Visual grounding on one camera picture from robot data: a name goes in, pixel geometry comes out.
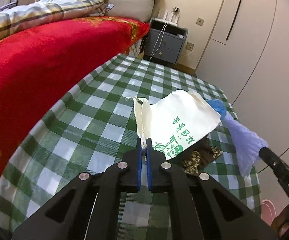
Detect white router on cabinet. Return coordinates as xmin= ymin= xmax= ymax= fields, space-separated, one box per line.
xmin=155 ymin=7 xmax=180 ymax=27

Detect grey bedside cabinet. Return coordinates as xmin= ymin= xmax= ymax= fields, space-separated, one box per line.
xmin=144 ymin=18 xmax=188 ymax=64

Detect red floral blanket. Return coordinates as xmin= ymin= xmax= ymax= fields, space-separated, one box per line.
xmin=0 ymin=16 xmax=149 ymax=176

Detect brass wall socket upper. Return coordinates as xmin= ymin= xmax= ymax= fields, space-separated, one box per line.
xmin=196 ymin=17 xmax=204 ymax=27

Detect dark patterned plastic bag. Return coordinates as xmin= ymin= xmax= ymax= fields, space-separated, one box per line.
xmin=180 ymin=136 xmax=222 ymax=176

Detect pink plastic basin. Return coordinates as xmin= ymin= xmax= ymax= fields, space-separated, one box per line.
xmin=261 ymin=199 xmax=277 ymax=226

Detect purple foam fruit net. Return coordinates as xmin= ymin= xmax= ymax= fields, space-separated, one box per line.
xmin=221 ymin=112 xmax=269 ymax=177

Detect plaid folded quilt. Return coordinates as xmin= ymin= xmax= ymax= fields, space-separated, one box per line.
xmin=0 ymin=0 xmax=114 ymax=40

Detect white charging cable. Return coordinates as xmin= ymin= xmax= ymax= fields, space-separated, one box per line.
xmin=148 ymin=8 xmax=179 ymax=62

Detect brass wall socket lower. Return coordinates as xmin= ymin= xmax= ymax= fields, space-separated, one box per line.
xmin=186 ymin=42 xmax=194 ymax=51

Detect white green printed bag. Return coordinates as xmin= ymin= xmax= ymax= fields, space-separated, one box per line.
xmin=126 ymin=89 xmax=221 ymax=160

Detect white wardrobe doors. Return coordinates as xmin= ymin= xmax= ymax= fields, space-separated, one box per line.
xmin=197 ymin=0 xmax=289 ymax=165

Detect person's right hand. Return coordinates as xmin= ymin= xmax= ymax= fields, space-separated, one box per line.
xmin=270 ymin=205 xmax=289 ymax=238

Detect green white checkered tablecloth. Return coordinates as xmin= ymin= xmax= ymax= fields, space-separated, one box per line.
xmin=0 ymin=55 xmax=261 ymax=239

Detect brass wall socket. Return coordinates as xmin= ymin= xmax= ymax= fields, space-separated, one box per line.
xmin=196 ymin=17 xmax=204 ymax=27
xmin=186 ymin=42 xmax=194 ymax=51

